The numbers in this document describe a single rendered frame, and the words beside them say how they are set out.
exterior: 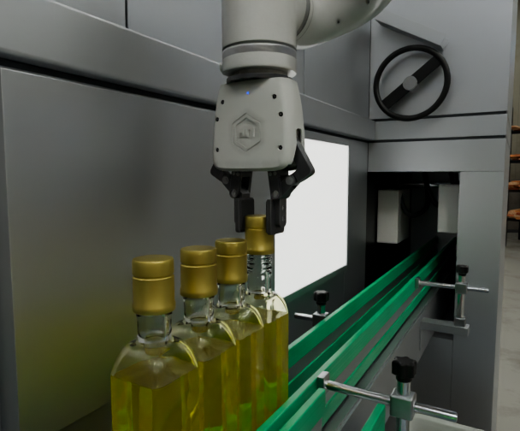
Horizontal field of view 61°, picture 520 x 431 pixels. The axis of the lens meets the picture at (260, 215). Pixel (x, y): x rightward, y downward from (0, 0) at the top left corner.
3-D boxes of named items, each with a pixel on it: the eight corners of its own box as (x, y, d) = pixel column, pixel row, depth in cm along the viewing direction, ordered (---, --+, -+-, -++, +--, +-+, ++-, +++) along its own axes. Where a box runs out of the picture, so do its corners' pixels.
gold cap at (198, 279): (196, 286, 44) (195, 244, 44) (225, 292, 43) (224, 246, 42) (172, 295, 41) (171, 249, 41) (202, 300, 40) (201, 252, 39)
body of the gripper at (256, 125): (203, 71, 49) (204, 171, 51) (283, 58, 44) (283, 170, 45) (240, 82, 56) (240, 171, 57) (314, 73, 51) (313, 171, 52)
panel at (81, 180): (338, 268, 119) (339, 140, 116) (348, 269, 117) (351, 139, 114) (1, 442, 41) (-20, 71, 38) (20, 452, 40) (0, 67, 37)
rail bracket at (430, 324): (415, 343, 117) (418, 259, 115) (486, 356, 109) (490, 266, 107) (411, 349, 113) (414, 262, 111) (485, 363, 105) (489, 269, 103)
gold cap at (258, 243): (254, 249, 54) (254, 213, 54) (280, 251, 52) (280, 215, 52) (238, 253, 51) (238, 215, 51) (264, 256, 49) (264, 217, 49)
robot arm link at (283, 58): (203, 50, 49) (203, 78, 49) (273, 37, 44) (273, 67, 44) (245, 66, 56) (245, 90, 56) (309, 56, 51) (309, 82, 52)
